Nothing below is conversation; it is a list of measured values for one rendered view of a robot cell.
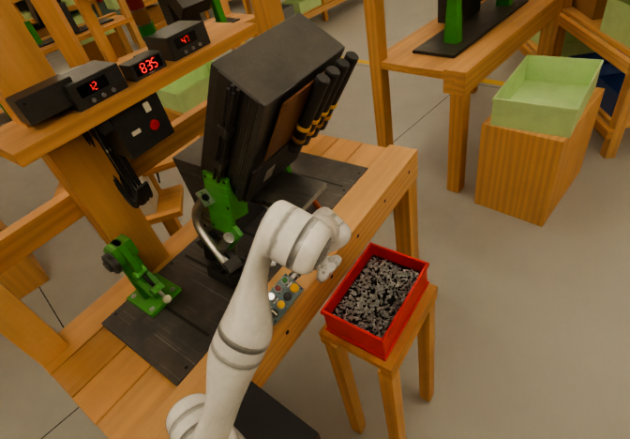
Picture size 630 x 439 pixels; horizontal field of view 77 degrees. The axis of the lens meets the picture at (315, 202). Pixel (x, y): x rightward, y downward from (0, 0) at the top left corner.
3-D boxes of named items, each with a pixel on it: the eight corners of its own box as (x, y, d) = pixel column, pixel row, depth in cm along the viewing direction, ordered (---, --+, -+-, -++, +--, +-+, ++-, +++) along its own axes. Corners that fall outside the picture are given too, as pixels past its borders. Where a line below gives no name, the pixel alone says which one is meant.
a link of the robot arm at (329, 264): (322, 284, 104) (328, 278, 99) (290, 256, 105) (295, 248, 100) (341, 262, 108) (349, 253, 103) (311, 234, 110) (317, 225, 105)
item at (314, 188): (327, 189, 134) (326, 182, 132) (300, 219, 125) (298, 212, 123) (246, 165, 155) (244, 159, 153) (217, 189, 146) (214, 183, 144)
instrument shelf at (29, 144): (258, 33, 148) (255, 22, 145) (22, 168, 97) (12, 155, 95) (214, 32, 161) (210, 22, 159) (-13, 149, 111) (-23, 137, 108)
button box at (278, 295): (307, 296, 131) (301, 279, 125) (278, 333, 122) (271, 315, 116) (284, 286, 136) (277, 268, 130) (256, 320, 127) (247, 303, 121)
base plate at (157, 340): (368, 171, 174) (367, 167, 173) (179, 388, 113) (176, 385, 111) (294, 153, 196) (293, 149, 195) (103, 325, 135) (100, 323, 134)
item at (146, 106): (176, 132, 131) (157, 90, 122) (134, 160, 122) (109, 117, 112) (154, 127, 138) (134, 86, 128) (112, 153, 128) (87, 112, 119)
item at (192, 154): (283, 192, 170) (262, 123, 149) (235, 239, 153) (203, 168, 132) (252, 183, 180) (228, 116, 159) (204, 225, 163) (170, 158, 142)
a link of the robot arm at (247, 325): (262, 199, 58) (202, 338, 64) (320, 230, 56) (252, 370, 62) (284, 192, 66) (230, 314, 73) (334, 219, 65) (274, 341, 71)
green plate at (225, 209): (252, 226, 135) (245, 169, 125) (235, 237, 129) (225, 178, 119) (229, 217, 141) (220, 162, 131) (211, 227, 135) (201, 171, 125)
